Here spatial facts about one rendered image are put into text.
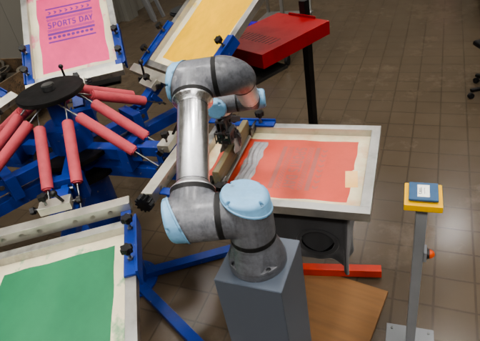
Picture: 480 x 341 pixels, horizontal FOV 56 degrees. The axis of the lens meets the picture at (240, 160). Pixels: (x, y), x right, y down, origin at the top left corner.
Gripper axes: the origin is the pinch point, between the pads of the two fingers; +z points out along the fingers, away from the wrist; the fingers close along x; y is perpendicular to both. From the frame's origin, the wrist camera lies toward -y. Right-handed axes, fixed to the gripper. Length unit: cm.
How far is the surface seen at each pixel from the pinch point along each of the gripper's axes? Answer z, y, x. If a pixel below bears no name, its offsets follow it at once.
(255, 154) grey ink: 5.7, -6.7, 7.5
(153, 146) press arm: -2.3, 2.3, -37.7
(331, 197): 6.3, 18.0, 44.7
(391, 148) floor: 102, -158, 61
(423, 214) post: 15, 14, 78
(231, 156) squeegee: -1.4, 5.1, 1.5
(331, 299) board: 100, -7, 37
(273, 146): 6.3, -14.3, 14.1
